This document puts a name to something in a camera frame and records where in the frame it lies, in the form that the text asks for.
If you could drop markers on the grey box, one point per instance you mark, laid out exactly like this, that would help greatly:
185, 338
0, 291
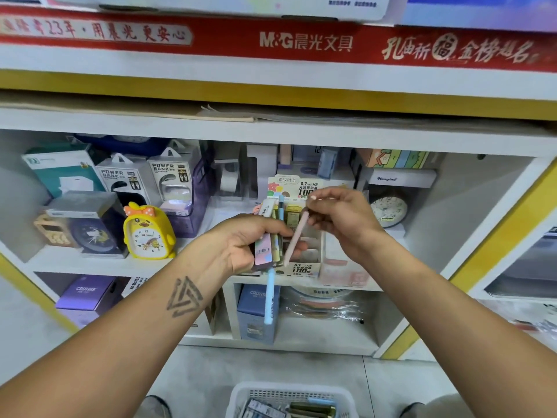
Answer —
531, 265

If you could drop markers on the pastel sticky notes pack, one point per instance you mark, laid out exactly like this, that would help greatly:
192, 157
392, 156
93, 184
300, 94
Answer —
400, 159

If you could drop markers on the pink purple refill packets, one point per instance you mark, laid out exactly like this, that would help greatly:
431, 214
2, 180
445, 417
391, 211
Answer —
263, 252

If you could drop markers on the person's left hand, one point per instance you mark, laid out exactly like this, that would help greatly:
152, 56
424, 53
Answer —
244, 248

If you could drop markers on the red banner strip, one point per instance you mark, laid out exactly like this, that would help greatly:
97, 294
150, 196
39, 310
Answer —
217, 41

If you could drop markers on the tape dispenser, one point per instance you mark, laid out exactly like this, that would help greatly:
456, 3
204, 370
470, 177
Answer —
231, 174

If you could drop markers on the blue small carton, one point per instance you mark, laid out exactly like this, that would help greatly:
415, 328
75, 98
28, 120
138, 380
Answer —
257, 317

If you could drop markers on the stack of wrapped discs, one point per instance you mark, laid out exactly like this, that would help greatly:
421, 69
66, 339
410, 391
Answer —
331, 304

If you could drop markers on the purple translucent container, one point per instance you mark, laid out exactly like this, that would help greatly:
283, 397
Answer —
196, 213

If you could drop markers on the white round clock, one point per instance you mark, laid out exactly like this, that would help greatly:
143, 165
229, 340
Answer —
390, 210

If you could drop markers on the clear boxed dark clock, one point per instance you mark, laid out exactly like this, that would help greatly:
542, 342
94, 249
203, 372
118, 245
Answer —
87, 226

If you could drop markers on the person's right forearm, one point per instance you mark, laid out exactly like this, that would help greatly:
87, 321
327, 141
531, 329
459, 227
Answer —
461, 344

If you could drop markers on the small tan alarm clock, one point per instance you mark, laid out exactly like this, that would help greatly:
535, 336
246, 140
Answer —
52, 232

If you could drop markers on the pile of lead refill packets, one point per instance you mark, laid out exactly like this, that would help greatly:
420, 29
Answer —
287, 409

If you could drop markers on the purple box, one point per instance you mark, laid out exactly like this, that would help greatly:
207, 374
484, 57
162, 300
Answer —
87, 296

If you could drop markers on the person's left forearm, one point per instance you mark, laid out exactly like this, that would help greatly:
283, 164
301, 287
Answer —
113, 352

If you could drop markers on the white printed box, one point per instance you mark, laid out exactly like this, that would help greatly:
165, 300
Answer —
217, 4

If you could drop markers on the yellow alarm clock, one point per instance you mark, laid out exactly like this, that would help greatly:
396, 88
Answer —
148, 239

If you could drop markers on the flat cardboard sheets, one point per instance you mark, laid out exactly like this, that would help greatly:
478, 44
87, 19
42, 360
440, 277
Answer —
392, 117

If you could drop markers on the white plastic basket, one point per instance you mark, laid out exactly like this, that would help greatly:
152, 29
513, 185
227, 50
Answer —
261, 390

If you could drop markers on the person's right hand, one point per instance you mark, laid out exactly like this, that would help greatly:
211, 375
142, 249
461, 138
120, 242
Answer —
352, 223

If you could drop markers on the white shelf with yellow trim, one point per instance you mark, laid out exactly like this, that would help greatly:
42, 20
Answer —
287, 136

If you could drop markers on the teal white box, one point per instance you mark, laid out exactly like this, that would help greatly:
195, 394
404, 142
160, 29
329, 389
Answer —
61, 169

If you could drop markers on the white hanging accessory box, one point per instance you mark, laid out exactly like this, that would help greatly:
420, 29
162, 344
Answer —
174, 169
126, 180

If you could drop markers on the white refill display box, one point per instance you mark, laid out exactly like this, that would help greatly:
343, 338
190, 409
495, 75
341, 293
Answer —
300, 187

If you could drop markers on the grey sneaker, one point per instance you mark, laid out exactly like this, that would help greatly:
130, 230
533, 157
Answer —
152, 408
412, 410

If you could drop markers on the pale pink refill packet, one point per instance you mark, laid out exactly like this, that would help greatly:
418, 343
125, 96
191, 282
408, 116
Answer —
296, 239

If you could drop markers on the blue printed box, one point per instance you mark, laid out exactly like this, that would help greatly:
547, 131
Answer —
487, 11

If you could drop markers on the plastic wrapped items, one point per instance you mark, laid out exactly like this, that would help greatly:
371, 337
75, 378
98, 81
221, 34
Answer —
527, 322

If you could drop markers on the white long box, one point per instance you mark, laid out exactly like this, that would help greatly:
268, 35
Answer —
400, 178

